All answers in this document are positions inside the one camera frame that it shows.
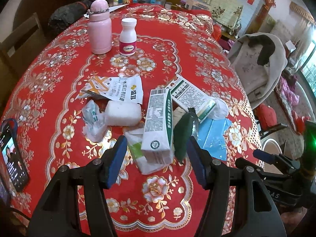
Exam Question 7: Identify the chair with grey jacket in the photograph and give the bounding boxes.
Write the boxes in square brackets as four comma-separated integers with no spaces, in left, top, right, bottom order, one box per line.
[227,33,288,109]

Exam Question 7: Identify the white foam block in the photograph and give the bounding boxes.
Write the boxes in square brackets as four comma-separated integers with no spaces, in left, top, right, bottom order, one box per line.
[104,100,142,126]

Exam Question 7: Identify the black cloth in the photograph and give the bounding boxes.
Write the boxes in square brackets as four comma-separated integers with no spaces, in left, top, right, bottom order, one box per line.
[248,35,276,65]

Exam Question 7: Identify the white green medicine box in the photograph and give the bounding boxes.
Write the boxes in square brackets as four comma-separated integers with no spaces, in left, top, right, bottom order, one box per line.
[164,75,216,122]

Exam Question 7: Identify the white green tissue packet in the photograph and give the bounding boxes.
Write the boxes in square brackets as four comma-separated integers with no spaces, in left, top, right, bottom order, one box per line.
[123,126,173,176]

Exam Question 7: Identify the pink thermos bottle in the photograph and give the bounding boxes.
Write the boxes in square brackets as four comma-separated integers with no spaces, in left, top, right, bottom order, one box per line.
[88,0,112,54]

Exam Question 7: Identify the cardboard box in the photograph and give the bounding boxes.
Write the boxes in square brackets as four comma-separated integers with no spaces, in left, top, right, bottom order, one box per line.
[185,0,213,11]

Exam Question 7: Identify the green white milk carton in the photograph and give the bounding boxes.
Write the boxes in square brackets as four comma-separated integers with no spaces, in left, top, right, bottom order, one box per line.
[141,89,174,165]

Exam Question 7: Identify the white paper sheet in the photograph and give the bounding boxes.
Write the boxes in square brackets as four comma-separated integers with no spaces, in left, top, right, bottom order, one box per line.
[84,4,129,18]

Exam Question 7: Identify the floral cloth cover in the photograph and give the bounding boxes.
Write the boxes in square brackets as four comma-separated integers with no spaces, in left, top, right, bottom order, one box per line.
[202,0,244,36]

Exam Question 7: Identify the white round bin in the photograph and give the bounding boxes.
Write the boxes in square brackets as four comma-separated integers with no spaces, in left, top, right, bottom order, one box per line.
[262,138,282,158]

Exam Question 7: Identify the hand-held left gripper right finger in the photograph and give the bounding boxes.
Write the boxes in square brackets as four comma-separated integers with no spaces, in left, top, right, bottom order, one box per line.
[186,136,282,237]

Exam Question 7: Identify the black smartphone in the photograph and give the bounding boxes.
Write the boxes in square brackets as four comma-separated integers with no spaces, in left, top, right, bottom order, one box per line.
[0,119,30,192]

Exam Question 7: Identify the white orange snack wrapper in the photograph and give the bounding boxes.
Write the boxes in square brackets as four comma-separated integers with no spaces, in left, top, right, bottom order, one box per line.
[75,75,144,104]

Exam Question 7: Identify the wooden chair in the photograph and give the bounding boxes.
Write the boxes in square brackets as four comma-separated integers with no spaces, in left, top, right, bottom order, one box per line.
[0,12,47,79]

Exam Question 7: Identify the white supplement bottle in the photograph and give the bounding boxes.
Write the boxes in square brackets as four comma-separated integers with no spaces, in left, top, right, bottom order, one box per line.
[119,18,137,56]

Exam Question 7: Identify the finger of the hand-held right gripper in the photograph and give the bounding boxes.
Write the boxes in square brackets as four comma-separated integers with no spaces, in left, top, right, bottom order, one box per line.
[252,149,300,171]
[234,157,282,181]

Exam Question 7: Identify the black bag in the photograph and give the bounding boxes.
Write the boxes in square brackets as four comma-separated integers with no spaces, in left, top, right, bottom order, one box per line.
[48,0,95,30]

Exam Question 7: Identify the red cloth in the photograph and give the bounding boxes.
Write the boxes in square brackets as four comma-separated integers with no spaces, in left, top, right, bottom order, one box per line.
[213,24,223,41]

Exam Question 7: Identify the white tissue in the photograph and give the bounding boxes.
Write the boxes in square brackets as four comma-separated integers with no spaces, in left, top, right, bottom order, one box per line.
[210,98,230,120]

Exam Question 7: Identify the red bag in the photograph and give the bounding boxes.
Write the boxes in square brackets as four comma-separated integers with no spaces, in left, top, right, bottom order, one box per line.
[254,104,277,126]

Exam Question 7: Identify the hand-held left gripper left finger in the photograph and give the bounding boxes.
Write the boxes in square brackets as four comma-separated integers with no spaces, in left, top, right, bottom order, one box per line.
[27,136,129,237]

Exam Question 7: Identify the dark green pouch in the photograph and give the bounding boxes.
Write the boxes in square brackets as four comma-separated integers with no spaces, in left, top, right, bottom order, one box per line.
[173,114,194,161]

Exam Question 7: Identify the pink clothes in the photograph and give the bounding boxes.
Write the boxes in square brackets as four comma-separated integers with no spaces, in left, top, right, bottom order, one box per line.
[279,76,304,109]

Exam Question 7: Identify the crumpled clear plastic wrapper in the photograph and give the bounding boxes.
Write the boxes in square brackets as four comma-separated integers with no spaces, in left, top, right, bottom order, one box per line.
[81,100,109,142]

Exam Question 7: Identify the blue plastic bag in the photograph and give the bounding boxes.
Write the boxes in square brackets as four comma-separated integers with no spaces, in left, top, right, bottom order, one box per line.
[193,117,232,161]

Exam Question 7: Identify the red floral tablecloth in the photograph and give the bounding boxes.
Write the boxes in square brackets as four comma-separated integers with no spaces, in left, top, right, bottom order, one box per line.
[0,4,262,237]

